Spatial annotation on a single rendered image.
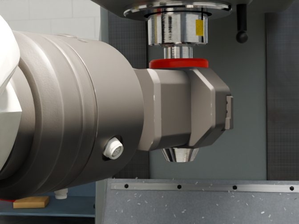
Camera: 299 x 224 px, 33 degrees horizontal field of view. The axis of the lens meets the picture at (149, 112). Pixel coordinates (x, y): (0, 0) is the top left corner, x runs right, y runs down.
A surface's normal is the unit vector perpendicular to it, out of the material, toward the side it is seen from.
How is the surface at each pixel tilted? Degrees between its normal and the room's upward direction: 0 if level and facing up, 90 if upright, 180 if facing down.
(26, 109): 83
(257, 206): 64
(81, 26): 90
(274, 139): 90
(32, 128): 96
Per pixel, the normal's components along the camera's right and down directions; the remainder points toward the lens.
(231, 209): -0.14, -0.40
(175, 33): -0.11, 0.05
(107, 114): 0.82, -0.02
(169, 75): 0.72, -0.46
